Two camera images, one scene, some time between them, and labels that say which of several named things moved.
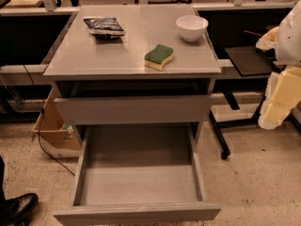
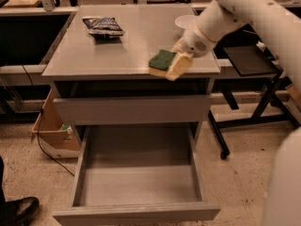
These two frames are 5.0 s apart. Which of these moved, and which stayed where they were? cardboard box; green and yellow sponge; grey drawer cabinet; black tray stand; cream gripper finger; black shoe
Moved: cream gripper finger; green and yellow sponge
Stayed: black shoe; black tray stand; grey drawer cabinet; cardboard box
